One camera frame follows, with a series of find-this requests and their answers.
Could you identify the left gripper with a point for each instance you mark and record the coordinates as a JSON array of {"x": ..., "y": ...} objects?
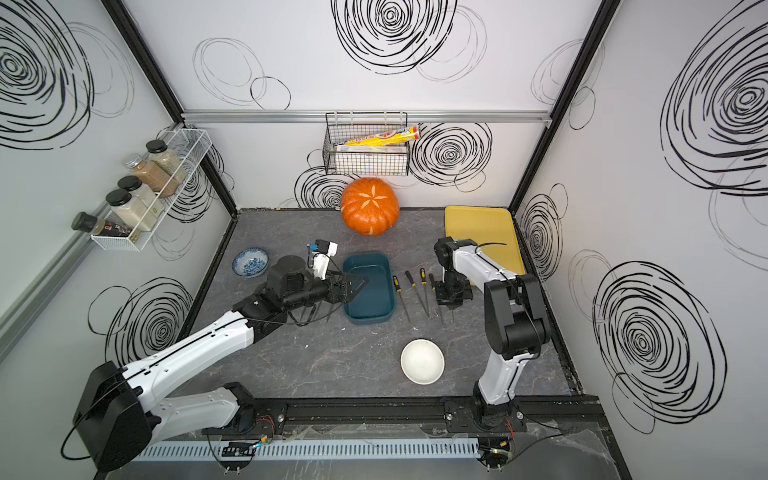
[{"x": 335, "y": 297}]

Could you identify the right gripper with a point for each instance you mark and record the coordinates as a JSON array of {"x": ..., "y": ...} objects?
[{"x": 444, "y": 299}]

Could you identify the file tool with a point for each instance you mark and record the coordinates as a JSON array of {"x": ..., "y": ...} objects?
[
  {"x": 413, "y": 284},
  {"x": 432, "y": 282},
  {"x": 398, "y": 291},
  {"x": 423, "y": 278}
]

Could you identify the teal storage box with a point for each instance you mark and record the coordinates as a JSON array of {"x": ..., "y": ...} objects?
[{"x": 376, "y": 303}]

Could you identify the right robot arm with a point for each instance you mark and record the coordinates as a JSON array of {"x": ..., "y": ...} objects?
[{"x": 516, "y": 322}]

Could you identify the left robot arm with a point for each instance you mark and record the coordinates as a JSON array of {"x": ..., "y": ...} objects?
[{"x": 123, "y": 410}]

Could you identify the yellow tray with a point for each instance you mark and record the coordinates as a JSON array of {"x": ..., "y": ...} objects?
[{"x": 490, "y": 226}]

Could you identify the orange pumpkin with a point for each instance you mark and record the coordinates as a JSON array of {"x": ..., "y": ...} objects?
[{"x": 369, "y": 206}]

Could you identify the blue white patterned bowl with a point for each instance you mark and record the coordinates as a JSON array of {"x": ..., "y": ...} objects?
[{"x": 250, "y": 262}]

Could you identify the yellow tube package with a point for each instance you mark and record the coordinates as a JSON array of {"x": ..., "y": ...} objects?
[{"x": 387, "y": 138}]

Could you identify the spice jar green herbs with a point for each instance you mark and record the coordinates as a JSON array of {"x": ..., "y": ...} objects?
[{"x": 165, "y": 157}]

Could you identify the spice jar brown powder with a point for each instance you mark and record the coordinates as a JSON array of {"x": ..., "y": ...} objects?
[{"x": 151, "y": 174}]

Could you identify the spice jar cream powder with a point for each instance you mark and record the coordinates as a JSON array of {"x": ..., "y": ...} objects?
[{"x": 131, "y": 210}]

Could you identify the spice jar white powder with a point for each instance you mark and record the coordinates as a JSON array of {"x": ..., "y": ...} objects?
[{"x": 142, "y": 191}]

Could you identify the dark pepper grinder jar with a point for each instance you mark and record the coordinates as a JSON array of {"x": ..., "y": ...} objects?
[{"x": 95, "y": 226}]

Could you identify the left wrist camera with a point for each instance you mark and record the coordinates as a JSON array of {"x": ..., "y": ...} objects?
[{"x": 320, "y": 254}]

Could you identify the black wire basket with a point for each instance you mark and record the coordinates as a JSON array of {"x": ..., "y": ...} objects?
[{"x": 364, "y": 161}]

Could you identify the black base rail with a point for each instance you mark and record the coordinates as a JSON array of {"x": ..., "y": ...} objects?
[{"x": 454, "y": 414}]

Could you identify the clear wall shelf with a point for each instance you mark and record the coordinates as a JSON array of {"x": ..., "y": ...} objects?
[{"x": 160, "y": 201}]

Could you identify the grey slotted cable duct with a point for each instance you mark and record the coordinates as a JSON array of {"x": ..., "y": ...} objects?
[{"x": 350, "y": 449}]

